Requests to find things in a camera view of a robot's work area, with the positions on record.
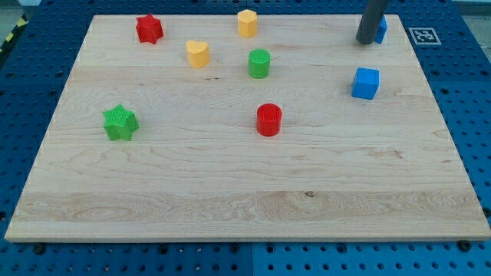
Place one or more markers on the green star block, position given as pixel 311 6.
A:
pixel 120 123

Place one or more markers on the blue cube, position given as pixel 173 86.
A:
pixel 366 83

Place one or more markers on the red star block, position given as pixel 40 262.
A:
pixel 149 29

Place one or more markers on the red cylinder block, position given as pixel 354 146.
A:
pixel 268 119

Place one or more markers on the wooden board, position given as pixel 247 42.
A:
pixel 341 168

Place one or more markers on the green cylinder block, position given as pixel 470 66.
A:
pixel 259 63

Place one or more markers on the yellow heart block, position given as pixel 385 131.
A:
pixel 197 53

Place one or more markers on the yellow hexagon block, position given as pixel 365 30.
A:
pixel 247 23

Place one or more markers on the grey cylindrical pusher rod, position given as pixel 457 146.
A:
pixel 370 21

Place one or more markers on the blue block behind rod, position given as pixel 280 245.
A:
pixel 381 32

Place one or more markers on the white fiducial marker tag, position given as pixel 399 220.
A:
pixel 424 36

